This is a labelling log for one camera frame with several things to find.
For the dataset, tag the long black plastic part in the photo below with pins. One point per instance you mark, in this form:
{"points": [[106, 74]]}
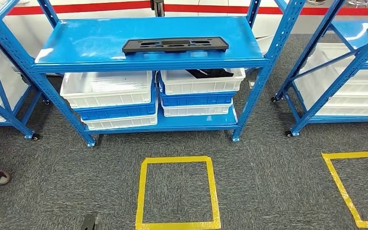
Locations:
{"points": [[133, 47]]}

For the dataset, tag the blue steel shelf rack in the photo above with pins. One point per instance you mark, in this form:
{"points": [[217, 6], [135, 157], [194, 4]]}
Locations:
{"points": [[330, 92], [60, 104], [28, 131]]}

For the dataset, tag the black parts in bin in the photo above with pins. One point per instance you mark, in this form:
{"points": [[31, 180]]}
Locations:
{"points": [[212, 73]]}

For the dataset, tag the yellow floor tape square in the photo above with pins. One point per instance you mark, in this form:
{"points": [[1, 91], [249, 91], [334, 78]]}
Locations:
{"points": [[341, 187]]}

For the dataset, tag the white car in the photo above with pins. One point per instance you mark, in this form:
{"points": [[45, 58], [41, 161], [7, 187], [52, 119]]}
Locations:
{"points": [[31, 31]]}

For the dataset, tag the large white plastic bin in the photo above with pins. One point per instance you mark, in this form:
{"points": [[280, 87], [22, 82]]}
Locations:
{"points": [[361, 92]]}

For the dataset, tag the black stanchion post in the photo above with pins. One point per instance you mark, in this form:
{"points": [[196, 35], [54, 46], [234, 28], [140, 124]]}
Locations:
{"points": [[158, 8]]}

